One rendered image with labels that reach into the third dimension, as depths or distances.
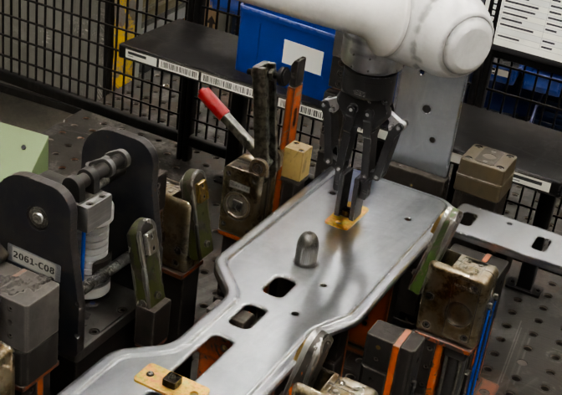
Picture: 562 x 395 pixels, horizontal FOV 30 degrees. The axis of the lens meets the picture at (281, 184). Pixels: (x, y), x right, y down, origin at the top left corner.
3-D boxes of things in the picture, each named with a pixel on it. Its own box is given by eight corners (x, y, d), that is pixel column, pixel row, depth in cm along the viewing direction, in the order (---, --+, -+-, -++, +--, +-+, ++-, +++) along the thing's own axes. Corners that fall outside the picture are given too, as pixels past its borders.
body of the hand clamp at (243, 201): (238, 365, 173) (261, 176, 157) (203, 350, 176) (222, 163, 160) (255, 347, 178) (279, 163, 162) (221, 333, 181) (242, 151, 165)
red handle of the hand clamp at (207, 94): (267, 166, 157) (197, 89, 158) (258, 175, 159) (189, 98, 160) (280, 156, 161) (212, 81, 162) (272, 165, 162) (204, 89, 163)
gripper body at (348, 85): (332, 64, 144) (324, 125, 148) (389, 81, 141) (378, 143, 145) (355, 50, 150) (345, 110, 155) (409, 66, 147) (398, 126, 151)
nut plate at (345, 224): (346, 231, 153) (347, 223, 152) (323, 223, 154) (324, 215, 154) (370, 210, 159) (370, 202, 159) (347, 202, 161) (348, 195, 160)
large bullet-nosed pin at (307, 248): (309, 279, 146) (314, 239, 143) (288, 272, 147) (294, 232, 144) (319, 270, 149) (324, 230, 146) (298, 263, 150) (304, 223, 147)
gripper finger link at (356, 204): (363, 171, 154) (367, 172, 154) (356, 212, 158) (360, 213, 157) (355, 178, 152) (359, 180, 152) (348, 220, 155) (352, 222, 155)
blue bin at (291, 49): (368, 119, 187) (380, 50, 181) (231, 69, 201) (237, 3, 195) (410, 94, 200) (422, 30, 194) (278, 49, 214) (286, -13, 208)
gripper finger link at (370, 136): (373, 101, 150) (382, 103, 149) (369, 172, 155) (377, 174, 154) (361, 110, 147) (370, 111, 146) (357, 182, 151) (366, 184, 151)
